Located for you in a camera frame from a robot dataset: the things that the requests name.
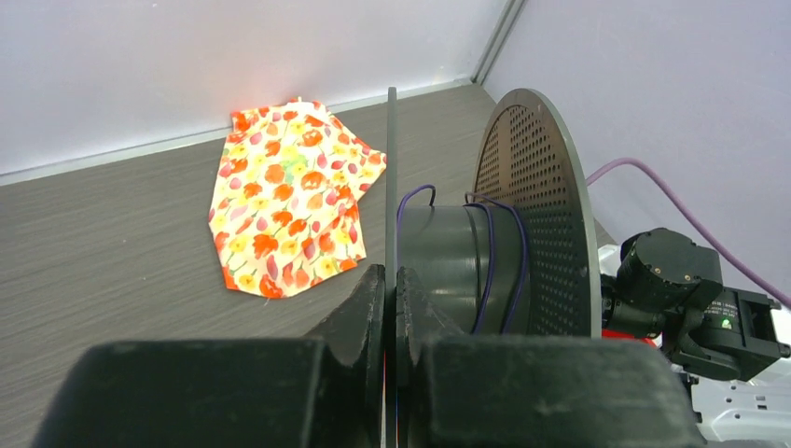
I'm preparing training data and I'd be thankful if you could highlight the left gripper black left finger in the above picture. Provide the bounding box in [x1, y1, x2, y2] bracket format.
[34, 264, 385, 447]

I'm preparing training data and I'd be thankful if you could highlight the thin purple wire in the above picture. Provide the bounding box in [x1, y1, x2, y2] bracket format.
[395, 184, 530, 336]

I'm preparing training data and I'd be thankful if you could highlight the orange floral cloth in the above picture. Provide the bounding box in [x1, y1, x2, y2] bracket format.
[208, 98, 387, 300]

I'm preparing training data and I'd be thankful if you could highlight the black cable spool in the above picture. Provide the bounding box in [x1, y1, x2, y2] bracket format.
[383, 86, 603, 340]

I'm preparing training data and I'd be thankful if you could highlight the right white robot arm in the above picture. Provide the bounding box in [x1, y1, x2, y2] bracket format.
[599, 228, 790, 447]

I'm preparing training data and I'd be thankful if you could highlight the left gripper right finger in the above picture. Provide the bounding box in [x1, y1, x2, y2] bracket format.
[395, 268, 705, 447]

